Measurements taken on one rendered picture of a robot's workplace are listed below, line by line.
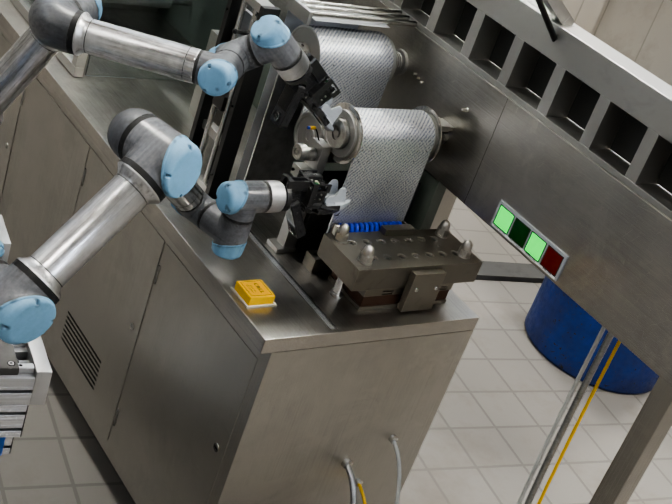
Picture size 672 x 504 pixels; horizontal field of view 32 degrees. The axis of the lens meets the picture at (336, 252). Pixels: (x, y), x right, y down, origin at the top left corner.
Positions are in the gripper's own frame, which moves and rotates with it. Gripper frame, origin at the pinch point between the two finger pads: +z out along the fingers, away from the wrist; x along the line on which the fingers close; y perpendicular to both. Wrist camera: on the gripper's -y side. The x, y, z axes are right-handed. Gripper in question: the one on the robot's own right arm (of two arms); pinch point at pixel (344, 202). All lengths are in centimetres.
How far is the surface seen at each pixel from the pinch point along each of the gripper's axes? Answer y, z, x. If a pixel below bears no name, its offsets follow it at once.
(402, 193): 2.3, 17.6, -0.2
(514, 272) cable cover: -108, 210, 106
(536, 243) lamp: 10.1, 29.5, -35.9
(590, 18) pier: -37, 361, 248
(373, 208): -1.9, 9.9, -0.2
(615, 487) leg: -35, 46, -75
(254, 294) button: -16.7, -27.7, -12.4
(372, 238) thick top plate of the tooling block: -6.2, 6.5, -7.1
